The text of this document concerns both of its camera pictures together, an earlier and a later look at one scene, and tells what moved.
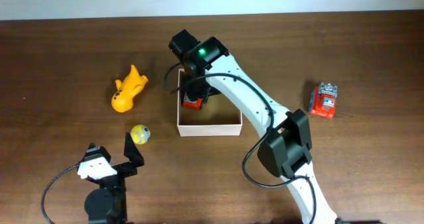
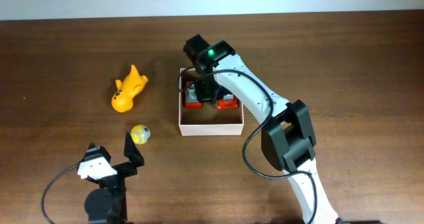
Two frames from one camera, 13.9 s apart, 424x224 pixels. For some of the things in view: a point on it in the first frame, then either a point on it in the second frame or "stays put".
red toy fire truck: x=322 y=100 → x=229 y=102
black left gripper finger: x=92 y=145 stays put
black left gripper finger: x=132 y=153 stays put
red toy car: x=197 y=105 stays put
